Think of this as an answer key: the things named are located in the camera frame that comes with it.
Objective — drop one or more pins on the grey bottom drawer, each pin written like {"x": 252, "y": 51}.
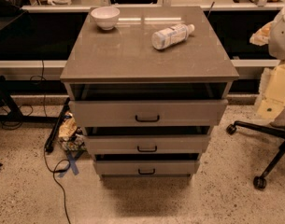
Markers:
{"x": 146, "y": 167}

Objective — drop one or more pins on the white plastic bottle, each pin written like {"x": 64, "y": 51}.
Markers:
{"x": 171, "y": 36}

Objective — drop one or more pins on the grey top drawer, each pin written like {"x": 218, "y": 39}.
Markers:
{"x": 147, "y": 113}

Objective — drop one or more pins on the white ceramic bowl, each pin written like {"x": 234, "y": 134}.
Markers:
{"x": 105, "y": 17}

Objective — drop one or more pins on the grey office chair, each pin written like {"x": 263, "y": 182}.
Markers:
{"x": 275, "y": 128}

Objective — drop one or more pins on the grey drawer cabinet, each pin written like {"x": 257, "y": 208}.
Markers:
{"x": 122, "y": 65}

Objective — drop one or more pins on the grey drawer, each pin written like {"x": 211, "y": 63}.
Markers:
{"x": 147, "y": 113}
{"x": 149, "y": 144}
{"x": 146, "y": 167}

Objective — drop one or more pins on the black power strip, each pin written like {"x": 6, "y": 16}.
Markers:
{"x": 48, "y": 145}

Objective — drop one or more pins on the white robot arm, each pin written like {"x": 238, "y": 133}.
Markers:
{"x": 271, "y": 100}

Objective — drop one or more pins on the black desk leg frame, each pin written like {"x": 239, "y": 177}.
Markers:
{"x": 15, "y": 114}

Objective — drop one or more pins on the blue tape cross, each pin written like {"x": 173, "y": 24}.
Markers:
{"x": 72, "y": 157}

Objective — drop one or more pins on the snack bags pile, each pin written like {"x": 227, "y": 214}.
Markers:
{"x": 70, "y": 135}

